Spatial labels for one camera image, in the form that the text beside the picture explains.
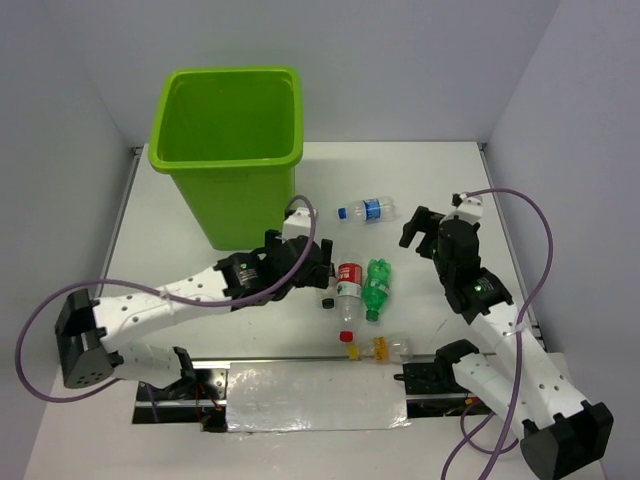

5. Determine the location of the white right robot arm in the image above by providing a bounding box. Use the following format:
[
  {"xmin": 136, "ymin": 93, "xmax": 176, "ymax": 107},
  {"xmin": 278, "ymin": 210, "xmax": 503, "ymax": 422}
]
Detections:
[{"xmin": 399, "ymin": 199, "xmax": 614, "ymax": 479}]

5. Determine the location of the clear bottle red label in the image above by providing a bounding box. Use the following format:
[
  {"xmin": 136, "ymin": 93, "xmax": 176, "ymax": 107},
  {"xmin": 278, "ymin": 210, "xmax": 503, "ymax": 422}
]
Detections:
[{"xmin": 336, "ymin": 252, "xmax": 363, "ymax": 344}]

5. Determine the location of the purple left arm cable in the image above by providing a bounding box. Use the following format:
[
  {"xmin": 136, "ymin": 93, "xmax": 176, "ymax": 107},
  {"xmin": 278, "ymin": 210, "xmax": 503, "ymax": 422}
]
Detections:
[{"xmin": 14, "ymin": 194, "xmax": 319, "ymax": 426}]

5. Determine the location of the clear bottle blue cap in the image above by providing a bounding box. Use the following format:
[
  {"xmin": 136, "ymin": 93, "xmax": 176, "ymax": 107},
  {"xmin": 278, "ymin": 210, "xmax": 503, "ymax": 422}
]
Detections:
[{"xmin": 337, "ymin": 196, "xmax": 396, "ymax": 224}]

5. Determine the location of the silver foil sheet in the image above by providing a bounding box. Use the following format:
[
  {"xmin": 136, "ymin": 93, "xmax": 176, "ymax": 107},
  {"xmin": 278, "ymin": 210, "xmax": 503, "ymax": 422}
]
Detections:
[{"xmin": 226, "ymin": 361, "xmax": 410, "ymax": 433}]

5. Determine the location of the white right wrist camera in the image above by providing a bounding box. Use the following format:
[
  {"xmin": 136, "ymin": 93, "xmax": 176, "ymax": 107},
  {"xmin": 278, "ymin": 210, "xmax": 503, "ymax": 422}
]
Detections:
[{"xmin": 450, "ymin": 192, "xmax": 484, "ymax": 225}]

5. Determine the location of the green plastic bin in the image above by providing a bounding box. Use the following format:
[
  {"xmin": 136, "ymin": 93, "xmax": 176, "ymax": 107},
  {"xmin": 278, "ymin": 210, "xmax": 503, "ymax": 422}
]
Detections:
[{"xmin": 148, "ymin": 66, "xmax": 304, "ymax": 251}]

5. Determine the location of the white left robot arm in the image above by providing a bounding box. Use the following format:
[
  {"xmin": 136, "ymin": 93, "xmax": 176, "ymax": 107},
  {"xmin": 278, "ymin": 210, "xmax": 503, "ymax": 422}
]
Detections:
[{"xmin": 55, "ymin": 230, "xmax": 333, "ymax": 399}]

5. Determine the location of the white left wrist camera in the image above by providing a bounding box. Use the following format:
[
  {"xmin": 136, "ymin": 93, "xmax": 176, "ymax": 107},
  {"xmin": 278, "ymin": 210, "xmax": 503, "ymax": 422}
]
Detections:
[{"xmin": 280, "ymin": 207, "xmax": 317, "ymax": 241}]

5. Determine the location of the clear bottle yellow cap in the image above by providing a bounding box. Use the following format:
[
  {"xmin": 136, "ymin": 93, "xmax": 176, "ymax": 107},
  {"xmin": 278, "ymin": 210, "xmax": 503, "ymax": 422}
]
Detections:
[{"xmin": 347, "ymin": 336, "xmax": 412, "ymax": 364}]

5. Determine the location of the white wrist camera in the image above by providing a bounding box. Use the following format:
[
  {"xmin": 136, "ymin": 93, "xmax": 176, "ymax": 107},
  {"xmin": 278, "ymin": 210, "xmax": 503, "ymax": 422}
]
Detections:
[
  {"xmin": 280, "ymin": 207, "xmax": 317, "ymax": 241},
  {"xmin": 450, "ymin": 192, "xmax": 484, "ymax": 225}
]

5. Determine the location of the green plastic bottle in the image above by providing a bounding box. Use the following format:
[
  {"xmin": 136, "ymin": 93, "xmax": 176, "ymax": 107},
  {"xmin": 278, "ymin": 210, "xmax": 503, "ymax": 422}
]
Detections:
[{"xmin": 362, "ymin": 259, "xmax": 392, "ymax": 323}]

